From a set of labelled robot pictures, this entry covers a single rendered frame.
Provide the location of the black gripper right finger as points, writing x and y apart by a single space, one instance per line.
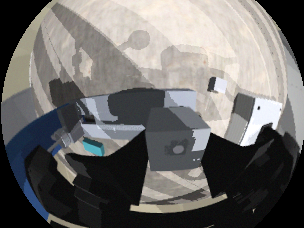
224 161

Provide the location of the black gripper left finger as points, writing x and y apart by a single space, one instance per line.
124 169

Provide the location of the light blue rectangular block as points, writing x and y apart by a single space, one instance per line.
94 147

